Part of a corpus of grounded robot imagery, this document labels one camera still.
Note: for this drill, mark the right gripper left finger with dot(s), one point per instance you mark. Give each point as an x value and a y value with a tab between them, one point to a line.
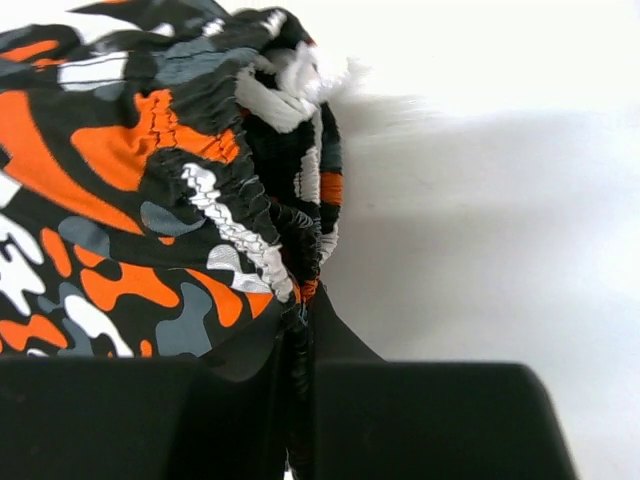
85	417

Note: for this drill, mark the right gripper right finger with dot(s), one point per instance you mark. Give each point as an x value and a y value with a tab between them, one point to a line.
379	419

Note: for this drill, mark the orange camouflage shorts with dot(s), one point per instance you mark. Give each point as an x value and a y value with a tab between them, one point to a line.
170	171

